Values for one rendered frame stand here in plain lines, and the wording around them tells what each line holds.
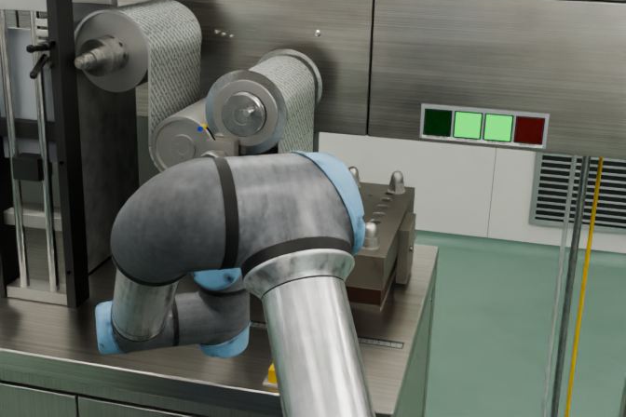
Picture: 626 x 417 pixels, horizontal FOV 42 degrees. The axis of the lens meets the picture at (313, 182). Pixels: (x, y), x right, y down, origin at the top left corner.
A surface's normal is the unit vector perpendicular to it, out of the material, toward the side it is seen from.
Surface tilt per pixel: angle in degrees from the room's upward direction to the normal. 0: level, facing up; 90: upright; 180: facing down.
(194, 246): 103
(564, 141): 90
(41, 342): 0
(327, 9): 90
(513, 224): 90
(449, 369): 0
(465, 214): 90
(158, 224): 80
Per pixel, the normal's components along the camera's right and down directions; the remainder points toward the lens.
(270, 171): 0.18, -0.68
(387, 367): 0.03, -0.95
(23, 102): -0.24, 0.29
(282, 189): 0.23, -0.40
